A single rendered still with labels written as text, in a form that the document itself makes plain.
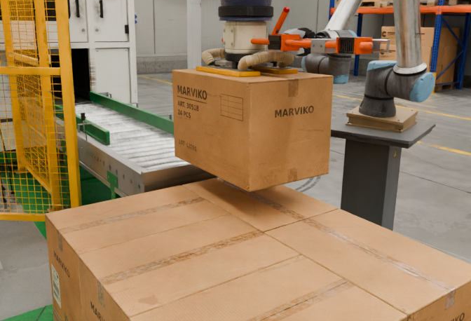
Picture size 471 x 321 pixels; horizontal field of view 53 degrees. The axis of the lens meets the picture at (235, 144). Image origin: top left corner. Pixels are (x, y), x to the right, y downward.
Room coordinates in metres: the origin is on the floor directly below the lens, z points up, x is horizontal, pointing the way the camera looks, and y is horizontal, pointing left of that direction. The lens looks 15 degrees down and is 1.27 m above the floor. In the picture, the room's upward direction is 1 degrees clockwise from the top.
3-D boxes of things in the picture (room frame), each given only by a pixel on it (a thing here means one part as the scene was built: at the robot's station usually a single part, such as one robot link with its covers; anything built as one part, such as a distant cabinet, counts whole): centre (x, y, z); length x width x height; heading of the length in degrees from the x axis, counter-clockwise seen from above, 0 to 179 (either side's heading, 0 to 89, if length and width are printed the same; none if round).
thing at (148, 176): (2.22, 0.14, 0.58); 0.70 x 0.03 x 0.06; 126
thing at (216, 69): (1.94, 0.04, 1.09); 0.34 x 0.10 x 0.05; 34
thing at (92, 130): (3.30, 1.25, 0.60); 1.60 x 0.10 x 0.09; 36
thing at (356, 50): (1.49, -0.36, 1.20); 0.08 x 0.07 x 0.05; 34
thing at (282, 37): (1.79, -0.17, 1.20); 0.10 x 0.08 x 0.06; 124
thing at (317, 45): (1.61, -0.29, 1.20); 0.07 x 0.07 x 0.04; 34
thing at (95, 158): (2.98, 1.09, 0.50); 2.31 x 0.05 x 0.19; 36
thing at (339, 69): (1.99, -0.42, 1.09); 0.12 x 0.09 x 0.12; 35
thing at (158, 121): (3.61, 0.81, 0.60); 1.60 x 0.10 x 0.09; 36
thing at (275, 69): (2.05, -0.12, 1.09); 0.34 x 0.10 x 0.05; 34
